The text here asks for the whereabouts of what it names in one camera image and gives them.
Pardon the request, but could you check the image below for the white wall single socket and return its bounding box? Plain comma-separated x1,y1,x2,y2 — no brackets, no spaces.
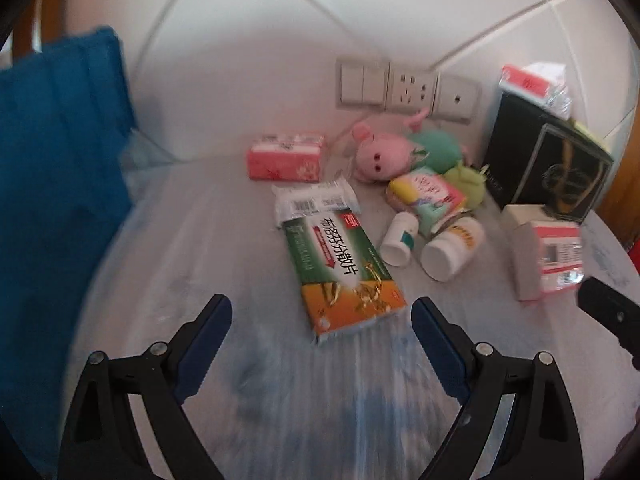
432,73,482,125

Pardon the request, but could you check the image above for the white wall power socket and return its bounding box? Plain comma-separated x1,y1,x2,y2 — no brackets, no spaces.
386,63,438,115

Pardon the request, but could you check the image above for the small white green bottle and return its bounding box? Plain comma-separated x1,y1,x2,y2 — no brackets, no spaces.
378,211,419,266

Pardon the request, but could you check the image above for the teal plush toy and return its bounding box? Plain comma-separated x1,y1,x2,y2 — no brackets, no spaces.
408,129,464,174

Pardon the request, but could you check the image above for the blue plastic crate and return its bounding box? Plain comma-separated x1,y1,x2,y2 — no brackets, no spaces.
1,27,137,474

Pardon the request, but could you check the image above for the white yellow pill bottle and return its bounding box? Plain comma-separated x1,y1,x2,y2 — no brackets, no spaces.
420,216,485,282

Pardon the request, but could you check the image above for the white wall light switch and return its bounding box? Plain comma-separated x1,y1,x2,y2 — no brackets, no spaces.
335,56,390,110

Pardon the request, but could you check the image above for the clear wrapped tissue pack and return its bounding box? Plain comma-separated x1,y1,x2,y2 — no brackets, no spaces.
499,62,573,120

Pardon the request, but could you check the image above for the black coffee cup gift bag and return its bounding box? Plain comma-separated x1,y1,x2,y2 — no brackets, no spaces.
483,93,613,223

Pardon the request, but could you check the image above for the white wet wipes packet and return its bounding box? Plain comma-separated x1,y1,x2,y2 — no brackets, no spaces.
271,177,361,228

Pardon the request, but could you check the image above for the pink tissue pack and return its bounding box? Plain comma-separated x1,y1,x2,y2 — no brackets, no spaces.
245,133,326,183

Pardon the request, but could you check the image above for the pink pig plush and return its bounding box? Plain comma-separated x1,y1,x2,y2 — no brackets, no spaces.
350,108,428,183

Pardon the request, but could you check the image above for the wooden door frame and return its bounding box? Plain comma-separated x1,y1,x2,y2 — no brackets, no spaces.
597,108,640,249

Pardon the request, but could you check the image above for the red white tissue pack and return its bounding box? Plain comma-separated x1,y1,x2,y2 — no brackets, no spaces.
532,221,584,295

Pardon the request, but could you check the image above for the green frog plush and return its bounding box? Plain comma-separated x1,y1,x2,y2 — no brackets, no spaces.
442,162,486,210

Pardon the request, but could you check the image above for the green orange medicine box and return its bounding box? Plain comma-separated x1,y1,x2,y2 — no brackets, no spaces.
282,208,407,344

